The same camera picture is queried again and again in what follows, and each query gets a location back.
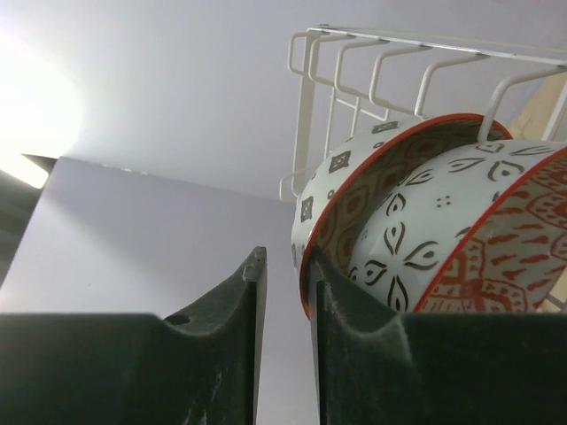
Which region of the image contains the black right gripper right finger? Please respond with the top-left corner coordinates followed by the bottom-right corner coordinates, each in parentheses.
top-left (308, 249), bottom-right (566, 424)

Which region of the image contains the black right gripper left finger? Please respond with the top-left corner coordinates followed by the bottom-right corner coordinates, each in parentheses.
top-left (1, 247), bottom-right (267, 424)

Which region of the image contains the red diamond dot bowl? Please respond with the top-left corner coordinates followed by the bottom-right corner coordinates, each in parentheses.
top-left (291, 113), bottom-right (493, 312)

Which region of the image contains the white wire dish rack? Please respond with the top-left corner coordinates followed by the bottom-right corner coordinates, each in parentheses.
top-left (278, 25), bottom-right (566, 203)

